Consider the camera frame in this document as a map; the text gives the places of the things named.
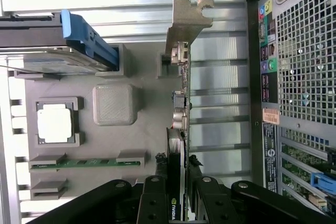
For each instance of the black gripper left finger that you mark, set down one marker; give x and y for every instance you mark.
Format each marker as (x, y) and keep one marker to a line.
(152, 203)

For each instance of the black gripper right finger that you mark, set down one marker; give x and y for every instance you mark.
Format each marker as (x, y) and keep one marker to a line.
(207, 203)

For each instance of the bare green RAM stick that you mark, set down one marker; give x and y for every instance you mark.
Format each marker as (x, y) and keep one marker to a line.
(92, 161)

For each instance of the grey printed parts rack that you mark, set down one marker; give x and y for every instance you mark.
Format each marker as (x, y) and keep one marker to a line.
(152, 119)

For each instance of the blue card retention clip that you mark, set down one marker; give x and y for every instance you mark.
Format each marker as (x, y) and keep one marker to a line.
(321, 183)

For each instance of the silver CPU chip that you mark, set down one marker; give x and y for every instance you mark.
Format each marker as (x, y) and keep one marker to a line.
(53, 123)

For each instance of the hard disk with blue carrier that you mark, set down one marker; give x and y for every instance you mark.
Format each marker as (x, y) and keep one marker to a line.
(86, 40)

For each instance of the dark grey open PC case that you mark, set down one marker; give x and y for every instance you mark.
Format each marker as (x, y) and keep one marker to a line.
(302, 51)

